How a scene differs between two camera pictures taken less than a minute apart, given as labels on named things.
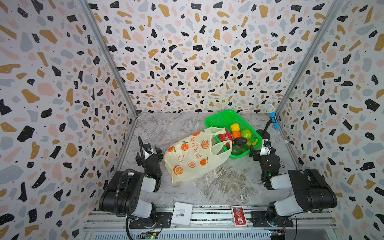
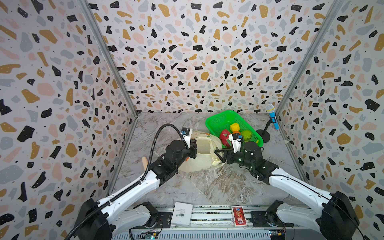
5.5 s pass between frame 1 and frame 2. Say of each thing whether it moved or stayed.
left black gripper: moved
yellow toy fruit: stayed
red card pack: stayed
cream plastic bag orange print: moved
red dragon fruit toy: stayed
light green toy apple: stayed
